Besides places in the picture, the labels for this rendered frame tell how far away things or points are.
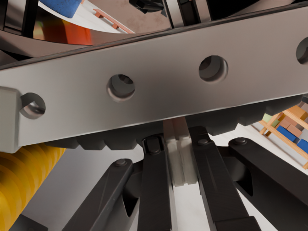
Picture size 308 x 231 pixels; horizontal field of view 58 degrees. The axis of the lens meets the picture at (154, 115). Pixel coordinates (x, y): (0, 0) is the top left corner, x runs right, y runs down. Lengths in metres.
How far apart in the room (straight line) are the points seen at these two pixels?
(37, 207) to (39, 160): 0.76
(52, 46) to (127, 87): 0.08
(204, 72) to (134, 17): 9.73
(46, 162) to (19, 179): 0.05
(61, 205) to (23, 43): 0.88
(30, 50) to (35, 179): 0.11
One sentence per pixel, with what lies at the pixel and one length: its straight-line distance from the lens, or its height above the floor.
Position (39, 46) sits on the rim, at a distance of 0.23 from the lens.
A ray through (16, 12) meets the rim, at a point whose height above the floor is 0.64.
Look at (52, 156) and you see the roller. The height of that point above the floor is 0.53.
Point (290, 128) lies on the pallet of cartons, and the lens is 10.43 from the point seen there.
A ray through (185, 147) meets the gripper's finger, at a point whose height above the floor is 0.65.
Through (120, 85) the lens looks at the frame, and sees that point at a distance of 0.18.
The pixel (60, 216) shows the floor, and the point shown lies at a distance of 1.04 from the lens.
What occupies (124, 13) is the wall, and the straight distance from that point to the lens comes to 9.93.
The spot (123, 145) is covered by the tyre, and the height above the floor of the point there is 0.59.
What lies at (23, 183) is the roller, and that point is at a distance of 0.25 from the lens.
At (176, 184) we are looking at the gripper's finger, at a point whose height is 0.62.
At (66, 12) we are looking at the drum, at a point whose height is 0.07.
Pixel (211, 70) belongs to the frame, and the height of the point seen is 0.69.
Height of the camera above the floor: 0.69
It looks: 16 degrees down
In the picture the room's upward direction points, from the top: 35 degrees clockwise
